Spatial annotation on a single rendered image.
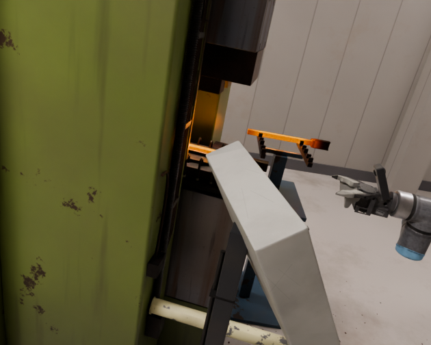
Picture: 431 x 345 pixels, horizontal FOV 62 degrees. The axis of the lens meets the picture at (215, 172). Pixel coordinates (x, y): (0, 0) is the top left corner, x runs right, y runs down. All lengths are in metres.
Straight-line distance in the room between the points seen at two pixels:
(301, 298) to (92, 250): 0.61
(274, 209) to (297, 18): 3.42
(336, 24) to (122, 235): 3.38
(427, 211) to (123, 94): 0.98
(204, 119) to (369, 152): 3.16
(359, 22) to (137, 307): 3.52
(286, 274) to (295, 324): 0.11
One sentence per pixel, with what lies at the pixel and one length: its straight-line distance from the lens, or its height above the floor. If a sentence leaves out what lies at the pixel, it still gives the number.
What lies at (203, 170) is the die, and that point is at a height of 0.98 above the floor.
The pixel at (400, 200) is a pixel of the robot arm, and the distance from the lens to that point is 1.29.
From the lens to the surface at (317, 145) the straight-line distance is 1.91.
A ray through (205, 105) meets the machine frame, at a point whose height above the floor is 1.10.
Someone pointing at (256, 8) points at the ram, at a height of 1.47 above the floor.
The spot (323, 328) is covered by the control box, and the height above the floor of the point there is 1.01.
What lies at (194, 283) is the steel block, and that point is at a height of 0.56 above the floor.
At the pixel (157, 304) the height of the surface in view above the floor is 0.64.
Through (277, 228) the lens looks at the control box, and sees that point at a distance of 0.51.
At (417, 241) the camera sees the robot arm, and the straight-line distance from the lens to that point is 1.37.
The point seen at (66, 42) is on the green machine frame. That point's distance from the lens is 0.87.
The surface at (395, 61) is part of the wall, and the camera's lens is 4.26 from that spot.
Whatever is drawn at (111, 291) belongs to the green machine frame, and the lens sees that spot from 1.08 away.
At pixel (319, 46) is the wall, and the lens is 3.96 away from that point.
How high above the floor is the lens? 1.43
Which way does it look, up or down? 23 degrees down
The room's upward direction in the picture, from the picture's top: 11 degrees clockwise
